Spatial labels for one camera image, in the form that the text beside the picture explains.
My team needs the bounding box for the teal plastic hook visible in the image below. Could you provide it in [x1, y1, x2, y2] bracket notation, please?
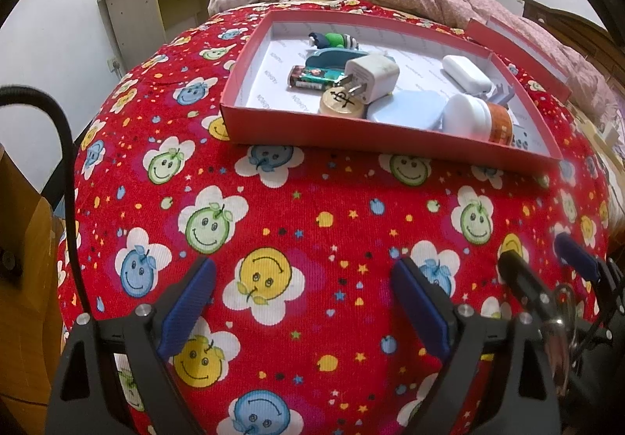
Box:
[305, 48, 372, 72]

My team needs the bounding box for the white bottle with orange label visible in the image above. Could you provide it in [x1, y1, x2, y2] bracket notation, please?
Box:
[442, 93, 514, 145]

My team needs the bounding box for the green lighter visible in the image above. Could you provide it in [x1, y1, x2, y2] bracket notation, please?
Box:
[289, 65, 345, 88]

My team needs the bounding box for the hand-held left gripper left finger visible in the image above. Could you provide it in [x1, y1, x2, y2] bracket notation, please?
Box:
[49, 257, 218, 435]

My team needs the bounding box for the green figure keychain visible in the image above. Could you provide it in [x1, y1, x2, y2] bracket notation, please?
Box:
[307, 31, 359, 50]

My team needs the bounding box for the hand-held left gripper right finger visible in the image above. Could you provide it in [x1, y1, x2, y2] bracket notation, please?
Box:
[393, 258, 562, 435]

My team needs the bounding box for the white earbuds case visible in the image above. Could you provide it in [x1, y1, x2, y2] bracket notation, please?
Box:
[442, 54, 491, 95]

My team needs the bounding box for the red smiley printed blanket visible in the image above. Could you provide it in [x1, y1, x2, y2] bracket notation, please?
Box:
[56, 0, 613, 435]

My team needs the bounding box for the red cardboard box tray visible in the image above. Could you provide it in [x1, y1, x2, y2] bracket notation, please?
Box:
[220, 8, 564, 172]

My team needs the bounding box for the grey-green wooden shelf unit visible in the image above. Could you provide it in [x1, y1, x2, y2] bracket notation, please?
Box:
[96, 0, 230, 72]

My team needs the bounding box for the round wooden chess piece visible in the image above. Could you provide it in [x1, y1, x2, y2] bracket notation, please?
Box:
[318, 87, 367, 119]

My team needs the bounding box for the red cardboard box lid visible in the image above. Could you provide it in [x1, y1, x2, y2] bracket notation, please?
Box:
[464, 15, 573, 99]

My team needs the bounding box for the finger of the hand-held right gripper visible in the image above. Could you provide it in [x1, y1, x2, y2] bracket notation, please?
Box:
[497, 247, 562, 323]
[554, 232, 625, 314]

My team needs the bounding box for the white charger plug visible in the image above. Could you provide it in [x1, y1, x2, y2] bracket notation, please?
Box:
[337, 55, 401, 105]

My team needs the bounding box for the light blue plastic case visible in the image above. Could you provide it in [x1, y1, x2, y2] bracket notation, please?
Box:
[366, 91, 447, 130]

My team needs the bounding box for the dark wooden headboard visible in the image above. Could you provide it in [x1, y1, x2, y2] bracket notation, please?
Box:
[522, 0, 625, 79]

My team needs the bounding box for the black cable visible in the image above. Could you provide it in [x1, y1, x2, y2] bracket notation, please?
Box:
[0, 84, 81, 289]

